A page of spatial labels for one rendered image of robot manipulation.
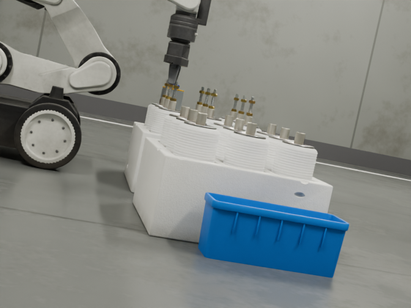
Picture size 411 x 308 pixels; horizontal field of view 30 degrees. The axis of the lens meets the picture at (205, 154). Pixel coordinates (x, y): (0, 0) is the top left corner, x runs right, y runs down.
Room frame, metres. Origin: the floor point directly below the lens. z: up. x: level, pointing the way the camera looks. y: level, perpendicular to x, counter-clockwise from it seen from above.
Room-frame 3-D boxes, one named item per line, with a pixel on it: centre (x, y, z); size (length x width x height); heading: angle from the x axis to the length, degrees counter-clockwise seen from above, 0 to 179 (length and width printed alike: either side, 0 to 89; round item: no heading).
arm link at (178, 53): (2.36, 0.15, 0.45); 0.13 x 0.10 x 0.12; 168
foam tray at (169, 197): (1.84, -0.07, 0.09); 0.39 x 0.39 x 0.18; 12
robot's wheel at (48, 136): (2.28, 0.48, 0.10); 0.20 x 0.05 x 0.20; 101
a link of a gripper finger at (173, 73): (2.35, 0.15, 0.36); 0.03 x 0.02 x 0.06; 78
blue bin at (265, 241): (1.59, -0.17, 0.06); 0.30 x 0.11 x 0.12; 102
